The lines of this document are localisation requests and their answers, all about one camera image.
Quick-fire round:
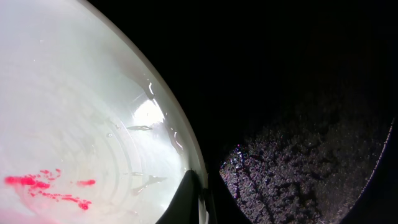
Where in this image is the mint green plate with ketchup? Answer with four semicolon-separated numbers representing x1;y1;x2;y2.
1;1;208;223

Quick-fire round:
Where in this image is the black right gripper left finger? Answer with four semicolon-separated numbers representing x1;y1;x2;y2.
156;170;201;224

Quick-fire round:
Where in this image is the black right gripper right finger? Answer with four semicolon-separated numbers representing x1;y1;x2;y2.
208;172;251;224

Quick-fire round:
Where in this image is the round black serving tray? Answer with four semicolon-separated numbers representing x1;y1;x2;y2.
93;1;397;223

